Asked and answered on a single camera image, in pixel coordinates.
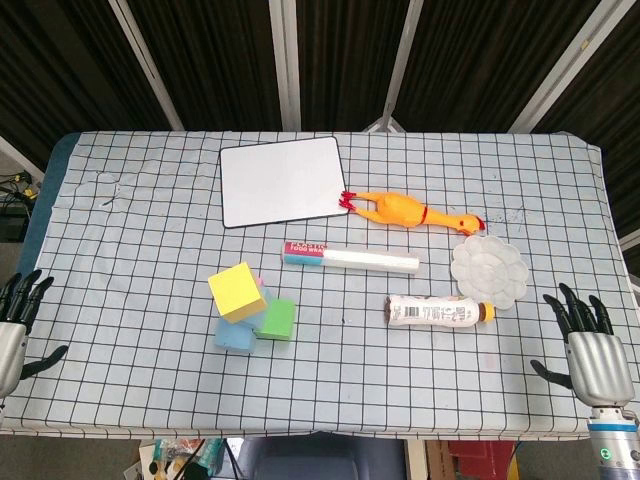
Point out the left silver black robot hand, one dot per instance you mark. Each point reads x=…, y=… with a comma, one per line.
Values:
x=11, y=345

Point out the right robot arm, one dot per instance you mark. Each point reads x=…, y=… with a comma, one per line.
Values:
x=612, y=445

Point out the white flower paint palette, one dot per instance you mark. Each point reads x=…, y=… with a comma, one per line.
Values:
x=490, y=272

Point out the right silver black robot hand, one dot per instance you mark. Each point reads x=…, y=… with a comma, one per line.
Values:
x=597, y=362

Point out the plastic food wrap box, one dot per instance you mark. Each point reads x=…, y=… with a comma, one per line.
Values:
x=360, y=260

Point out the white frame pole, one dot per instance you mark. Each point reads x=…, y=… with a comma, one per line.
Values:
x=560, y=70
x=147, y=65
x=285, y=65
x=397, y=65

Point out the green foam cube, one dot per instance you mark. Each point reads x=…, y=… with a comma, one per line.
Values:
x=276, y=320

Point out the checkered white tablecloth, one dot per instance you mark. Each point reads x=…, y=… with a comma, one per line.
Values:
x=350, y=360

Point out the yellow foam cube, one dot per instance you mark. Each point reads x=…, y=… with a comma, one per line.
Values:
x=235, y=290

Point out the white bottle with orange cap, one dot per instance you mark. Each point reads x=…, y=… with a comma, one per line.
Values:
x=430, y=312

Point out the colourful snack bags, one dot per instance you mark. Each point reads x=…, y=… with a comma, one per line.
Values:
x=172, y=457

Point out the white board with black rim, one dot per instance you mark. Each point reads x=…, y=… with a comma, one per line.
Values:
x=282, y=182

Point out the red box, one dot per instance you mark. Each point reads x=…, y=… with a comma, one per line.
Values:
x=485, y=457

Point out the yellow rubber chicken toy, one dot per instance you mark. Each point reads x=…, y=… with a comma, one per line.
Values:
x=400, y=210

